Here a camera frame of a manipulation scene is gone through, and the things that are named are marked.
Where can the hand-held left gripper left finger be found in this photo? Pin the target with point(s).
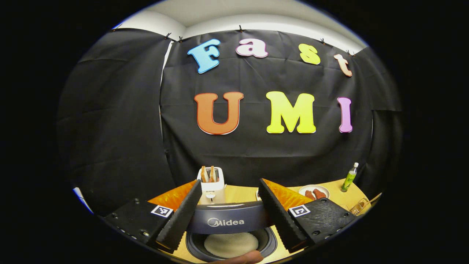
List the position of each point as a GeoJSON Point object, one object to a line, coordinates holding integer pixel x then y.
{"type": "Point", "coordinates": [181, 216]}

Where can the pile of white rice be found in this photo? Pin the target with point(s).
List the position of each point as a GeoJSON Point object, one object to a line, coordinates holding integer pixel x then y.
{"type": "Point", "coordinates": [231, 244]}

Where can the white toaster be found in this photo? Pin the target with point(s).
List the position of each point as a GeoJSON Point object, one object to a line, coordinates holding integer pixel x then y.
{"type": "Point", "coordinates": [214, 189]}

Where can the green drink bottle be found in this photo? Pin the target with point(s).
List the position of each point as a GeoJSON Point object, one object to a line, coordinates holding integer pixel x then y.
{"type": "Point", "coordinates": [349, 179]}

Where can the toast slice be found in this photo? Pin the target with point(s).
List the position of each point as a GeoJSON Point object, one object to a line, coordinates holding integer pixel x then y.
{"type": "Point", "coordinates": [204, 174]}
{"type": "Point", "coordinates": [213, 174]}

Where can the brown meat piece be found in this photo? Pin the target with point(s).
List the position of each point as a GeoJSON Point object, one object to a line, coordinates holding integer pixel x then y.
{"type": "Point", "coordinates": [310, 195]}
{"type": "Point", "coordinates": [319, 193]}

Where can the white round plate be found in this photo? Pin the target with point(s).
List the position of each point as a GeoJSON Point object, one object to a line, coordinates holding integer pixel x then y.
{"type": "Point", "coordinates": [302, 190]}

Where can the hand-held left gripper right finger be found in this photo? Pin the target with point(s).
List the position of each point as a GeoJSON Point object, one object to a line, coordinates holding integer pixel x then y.
{"type": "Point", "coordinates": [280, 218]}

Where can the black silver rice cooker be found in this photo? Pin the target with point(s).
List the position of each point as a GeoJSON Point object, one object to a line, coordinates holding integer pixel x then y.
{"type": "Point", "coordinates": [227, 220]}

